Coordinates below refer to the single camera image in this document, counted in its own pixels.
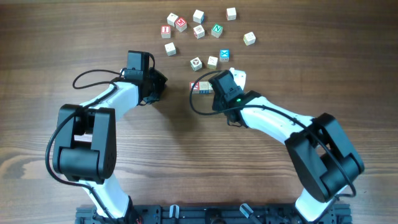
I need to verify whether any letter K white block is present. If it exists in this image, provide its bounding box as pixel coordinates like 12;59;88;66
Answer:
208;82;213;93

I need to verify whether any red letter A block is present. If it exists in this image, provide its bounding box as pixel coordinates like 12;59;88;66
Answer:
190;82;200;94

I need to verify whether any violin picture white block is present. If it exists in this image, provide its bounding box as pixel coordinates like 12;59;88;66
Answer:
207;56;218;70

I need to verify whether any white red sided block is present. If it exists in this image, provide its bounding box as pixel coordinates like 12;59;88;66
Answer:
165;42;177;56

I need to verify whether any blue letter X block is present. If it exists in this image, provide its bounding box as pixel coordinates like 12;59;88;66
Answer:
220;49;229;62

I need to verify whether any soccer ball picture block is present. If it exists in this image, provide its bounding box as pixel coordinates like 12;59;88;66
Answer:
190;57;203;72

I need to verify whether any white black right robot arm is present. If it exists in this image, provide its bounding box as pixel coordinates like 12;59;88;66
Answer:
209;69;364;223

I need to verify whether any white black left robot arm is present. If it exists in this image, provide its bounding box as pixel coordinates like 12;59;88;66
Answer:
45;50;167;223

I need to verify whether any red letter I block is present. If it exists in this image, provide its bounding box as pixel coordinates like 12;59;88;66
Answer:
160;26;171;39

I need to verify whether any yarn ball white block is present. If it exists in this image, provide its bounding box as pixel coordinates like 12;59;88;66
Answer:
243;32;256;45

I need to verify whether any green letter N block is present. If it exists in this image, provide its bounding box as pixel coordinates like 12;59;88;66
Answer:
211;24;223;38

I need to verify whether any red letter M block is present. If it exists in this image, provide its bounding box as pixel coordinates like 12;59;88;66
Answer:
175;17;187;32

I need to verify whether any plain white corner block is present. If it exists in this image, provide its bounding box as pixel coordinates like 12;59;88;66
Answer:
167;12;179;27

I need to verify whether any shell picture white block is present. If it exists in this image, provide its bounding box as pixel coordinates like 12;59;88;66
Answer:
193;25;205;39

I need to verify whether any far white number block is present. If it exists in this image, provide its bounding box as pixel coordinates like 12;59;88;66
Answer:
226;7;237;21

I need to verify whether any blue sided white block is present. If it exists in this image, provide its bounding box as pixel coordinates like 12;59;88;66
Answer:
193;9;205;24

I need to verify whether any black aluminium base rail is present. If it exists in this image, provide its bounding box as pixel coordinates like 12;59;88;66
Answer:
75;204;353;224

